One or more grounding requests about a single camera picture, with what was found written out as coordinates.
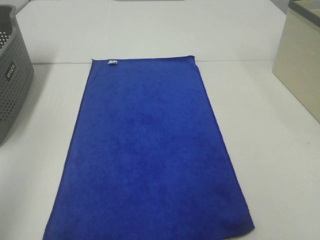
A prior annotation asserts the blue microfibre towel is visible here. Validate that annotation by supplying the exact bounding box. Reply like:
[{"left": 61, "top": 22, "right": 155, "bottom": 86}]
[{"left": 43, "top": 55, "right": 255, "bottom": 240}]

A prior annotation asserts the grey perforated plastic basket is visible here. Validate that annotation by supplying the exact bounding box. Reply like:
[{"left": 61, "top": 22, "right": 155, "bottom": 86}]
[{"left": 0, "top": 4, "right": 34, "bottom": 143}]

